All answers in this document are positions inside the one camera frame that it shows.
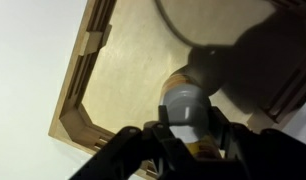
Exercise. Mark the white bottle with yellowish label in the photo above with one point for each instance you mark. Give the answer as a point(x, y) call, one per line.
point(178, 80)

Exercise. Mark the wooden slatted tray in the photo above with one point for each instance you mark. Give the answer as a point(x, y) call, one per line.
point(126, 66)

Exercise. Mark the grey bottle lid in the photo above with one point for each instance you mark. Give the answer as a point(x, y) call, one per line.
point(188, 106)

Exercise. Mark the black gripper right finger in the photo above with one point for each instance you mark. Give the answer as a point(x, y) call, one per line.
point(259, 156)

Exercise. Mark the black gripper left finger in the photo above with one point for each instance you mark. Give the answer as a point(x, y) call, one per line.
point(153, 150)

